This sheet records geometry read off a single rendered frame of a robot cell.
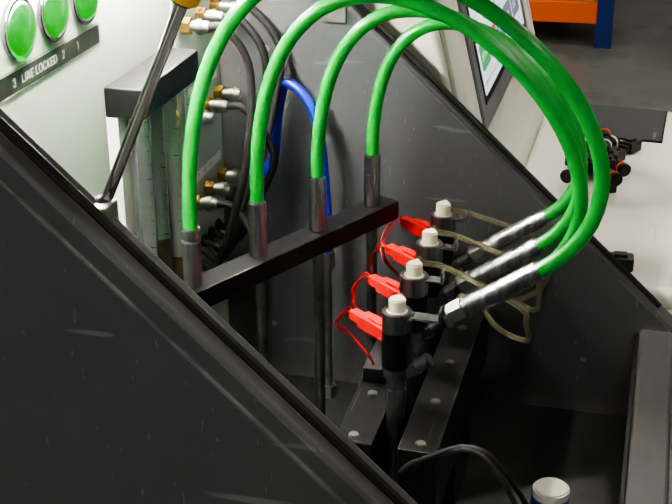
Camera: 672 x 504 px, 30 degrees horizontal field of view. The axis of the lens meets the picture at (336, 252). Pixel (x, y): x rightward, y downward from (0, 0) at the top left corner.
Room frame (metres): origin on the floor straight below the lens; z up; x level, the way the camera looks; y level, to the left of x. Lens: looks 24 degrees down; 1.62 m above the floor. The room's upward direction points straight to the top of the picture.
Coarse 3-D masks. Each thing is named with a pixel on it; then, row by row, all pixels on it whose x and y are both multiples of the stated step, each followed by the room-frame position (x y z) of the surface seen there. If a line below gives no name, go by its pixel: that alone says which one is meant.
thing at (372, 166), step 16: (416, 32) 1.27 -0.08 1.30; (496, 32) 1.25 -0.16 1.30; (400, 48) 1.27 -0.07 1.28; (384, 64) 1.28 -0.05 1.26; (384, 80) 1.28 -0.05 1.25; (384, 96) 1.28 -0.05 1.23; (560, 96) 1.23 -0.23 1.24; (368, 128) 1.28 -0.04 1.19; (368, 144) 1.28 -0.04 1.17; (368, 160) 1.28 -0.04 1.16; (368, 176) 1.28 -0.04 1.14; (368, 192) 1.28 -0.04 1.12; (560, 208) 1.23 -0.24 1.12; (512, 224) 1.25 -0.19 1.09; (528, 224) 1.23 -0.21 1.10; (544, 224) 1.23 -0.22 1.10; (496, 240) 1.24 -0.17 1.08; (512, 240) 1.24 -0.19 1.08; (480, 256) 1.25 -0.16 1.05
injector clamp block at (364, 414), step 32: (480, 320) 1.24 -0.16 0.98; (448, 352) 1.17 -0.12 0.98; (480, 352) 1.24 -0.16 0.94; (384, 384) 1.10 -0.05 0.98; (448, 384) 1.10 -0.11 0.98; (352, 416) 1.04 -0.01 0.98; (384, 416) 1.04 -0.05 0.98; (416, 416) 1.04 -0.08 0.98; (448, 416) 1.04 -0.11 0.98; (384, 448) 1.04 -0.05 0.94; (416, 448) 0.98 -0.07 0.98; (416, 480) 0.98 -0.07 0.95; (448, 480) 1.09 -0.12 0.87
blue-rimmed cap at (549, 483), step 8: (544, 480) 1.13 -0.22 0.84; (552, 480) 1.13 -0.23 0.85; (560, 480) 1.13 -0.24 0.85; (536, 488) 1.11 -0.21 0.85; (544, 488) 1.11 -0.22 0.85; (552, 488) 1.11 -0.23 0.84; (560, 488) 1.11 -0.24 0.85; (568, 488) 1.11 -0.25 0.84; (536, 496) 1.10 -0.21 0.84; (544, 496) 1.10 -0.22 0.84; (552, 496) 1.10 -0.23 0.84; (560, 496) 1.10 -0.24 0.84; (568, 496) 1.11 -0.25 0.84
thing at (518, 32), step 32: (256, 0) 1.06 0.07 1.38; (480, 0) 1.01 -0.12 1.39; (224, 32) 1.07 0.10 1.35; (512, 32) 1.00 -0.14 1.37; (544, 64) 1.00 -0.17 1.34; (192, 96) 1.08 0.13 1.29; (576, 96) 0.99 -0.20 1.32; (192, 128) 1.08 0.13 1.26; (192, 160) 1.08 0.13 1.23; (608, 160) 0.99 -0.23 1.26; (192, 192) 1.08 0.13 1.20; (608, 192) 0.98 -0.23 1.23; (192, 224) 1.08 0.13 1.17
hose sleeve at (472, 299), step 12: (528, 264) 1.00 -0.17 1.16; (504, 276) 1.01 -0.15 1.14; (516, 276) 1.00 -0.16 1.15; (528, 276) 0.99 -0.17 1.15; (540, 276) 0.99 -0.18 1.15; (480, 288) 1.02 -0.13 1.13; (492, 288) 1.00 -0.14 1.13; (504, 288) 1.00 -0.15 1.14; (516, 288) 1.00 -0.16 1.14; (468, 300) 1.01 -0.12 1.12; (480, 300) 1.00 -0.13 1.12; (492, 300) 1.00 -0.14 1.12; (468, 312) 1.01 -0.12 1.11
